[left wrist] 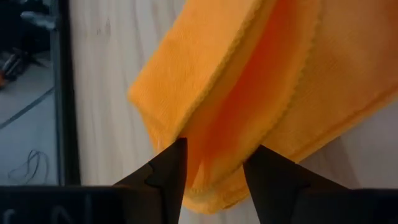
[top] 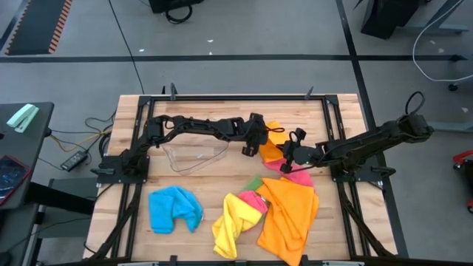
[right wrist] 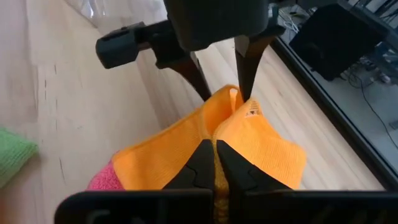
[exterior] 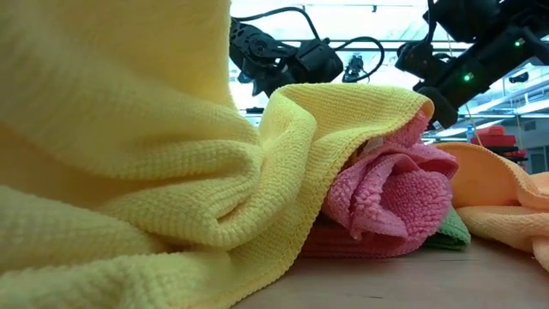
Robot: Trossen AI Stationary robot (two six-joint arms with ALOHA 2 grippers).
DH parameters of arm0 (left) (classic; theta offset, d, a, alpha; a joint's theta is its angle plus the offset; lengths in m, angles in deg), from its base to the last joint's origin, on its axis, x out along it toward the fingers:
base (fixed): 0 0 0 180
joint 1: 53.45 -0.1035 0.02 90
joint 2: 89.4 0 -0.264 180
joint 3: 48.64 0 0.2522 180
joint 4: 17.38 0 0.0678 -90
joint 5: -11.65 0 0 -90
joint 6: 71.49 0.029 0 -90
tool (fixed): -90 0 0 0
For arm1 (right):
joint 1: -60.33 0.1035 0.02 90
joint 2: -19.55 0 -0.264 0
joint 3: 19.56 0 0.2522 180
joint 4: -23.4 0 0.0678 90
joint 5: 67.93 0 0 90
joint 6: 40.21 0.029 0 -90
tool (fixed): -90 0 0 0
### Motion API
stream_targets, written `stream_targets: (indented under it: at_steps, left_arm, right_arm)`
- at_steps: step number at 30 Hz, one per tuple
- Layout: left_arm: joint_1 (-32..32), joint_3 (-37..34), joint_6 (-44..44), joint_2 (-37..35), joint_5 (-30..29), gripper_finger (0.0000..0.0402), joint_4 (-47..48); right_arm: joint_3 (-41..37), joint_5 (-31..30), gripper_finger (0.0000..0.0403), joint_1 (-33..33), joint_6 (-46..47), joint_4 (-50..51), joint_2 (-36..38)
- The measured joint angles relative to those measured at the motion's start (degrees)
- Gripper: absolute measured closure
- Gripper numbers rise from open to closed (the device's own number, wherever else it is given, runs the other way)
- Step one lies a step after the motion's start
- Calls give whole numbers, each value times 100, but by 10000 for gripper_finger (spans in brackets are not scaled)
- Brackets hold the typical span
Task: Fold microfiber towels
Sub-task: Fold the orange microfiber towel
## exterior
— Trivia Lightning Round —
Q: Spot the green microfiber towel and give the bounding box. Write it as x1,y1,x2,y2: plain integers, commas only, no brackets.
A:
423,205,472,252

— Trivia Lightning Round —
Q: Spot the red stacked toolbox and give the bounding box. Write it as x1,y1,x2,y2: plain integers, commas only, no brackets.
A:
470,124,529,163

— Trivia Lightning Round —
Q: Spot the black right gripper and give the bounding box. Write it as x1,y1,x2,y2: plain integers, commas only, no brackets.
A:
418,83,460,130

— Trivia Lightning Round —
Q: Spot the black overhead camera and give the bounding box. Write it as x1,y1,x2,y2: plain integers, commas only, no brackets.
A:
341,54,365,84

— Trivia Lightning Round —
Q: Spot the pink microfiber towel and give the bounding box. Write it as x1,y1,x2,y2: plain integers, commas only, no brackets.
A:
299,109,460,258

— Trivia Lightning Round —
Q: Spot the orange microfiber towel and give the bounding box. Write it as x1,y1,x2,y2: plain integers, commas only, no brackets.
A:
432,141,549,274

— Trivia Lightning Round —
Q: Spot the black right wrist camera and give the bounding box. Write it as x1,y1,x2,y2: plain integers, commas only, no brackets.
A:
394,40,451,82

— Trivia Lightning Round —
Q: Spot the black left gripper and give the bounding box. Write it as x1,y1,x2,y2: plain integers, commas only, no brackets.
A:
238,29,301,98

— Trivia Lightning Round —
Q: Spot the yellow microfiber towel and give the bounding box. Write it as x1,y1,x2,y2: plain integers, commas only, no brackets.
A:
0,0,435,309

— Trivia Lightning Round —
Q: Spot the black overhead crossbar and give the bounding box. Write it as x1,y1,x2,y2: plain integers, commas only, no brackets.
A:
278,39,468,52

